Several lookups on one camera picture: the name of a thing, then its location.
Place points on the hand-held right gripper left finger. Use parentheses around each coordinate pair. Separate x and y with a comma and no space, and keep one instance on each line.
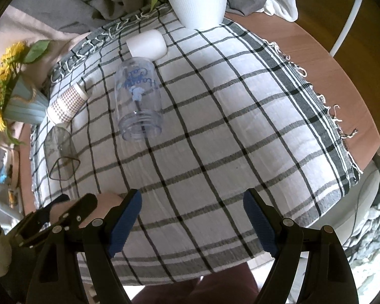
(126,224)

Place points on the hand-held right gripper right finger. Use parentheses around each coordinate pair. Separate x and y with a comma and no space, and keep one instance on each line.
(259,224)

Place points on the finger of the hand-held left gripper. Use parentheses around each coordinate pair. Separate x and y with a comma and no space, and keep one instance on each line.
(58,200)
(80,207)

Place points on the clear glass jar blue print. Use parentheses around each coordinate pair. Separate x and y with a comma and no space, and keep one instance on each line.
(139,107)

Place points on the patterned paper cup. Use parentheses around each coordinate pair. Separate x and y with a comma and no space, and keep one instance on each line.
(66,103)

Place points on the white cup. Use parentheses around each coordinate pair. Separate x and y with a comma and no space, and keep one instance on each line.
(145,44)

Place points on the clear drinking glass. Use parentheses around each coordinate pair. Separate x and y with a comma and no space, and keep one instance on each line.
(59,145)

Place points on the checked black white tablecloth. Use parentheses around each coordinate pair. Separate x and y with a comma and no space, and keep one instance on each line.
(228,145)

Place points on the light blue ribbed vase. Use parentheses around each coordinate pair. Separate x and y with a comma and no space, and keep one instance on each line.
(25,107)

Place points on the grey knitted blanket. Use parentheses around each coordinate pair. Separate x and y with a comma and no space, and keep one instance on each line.
(372,243)

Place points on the yellow sunflower bouquet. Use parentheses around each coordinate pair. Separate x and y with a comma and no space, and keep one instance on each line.
(0,82)

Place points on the white metal chair frame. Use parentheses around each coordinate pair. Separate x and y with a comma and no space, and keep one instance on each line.
(348,19)

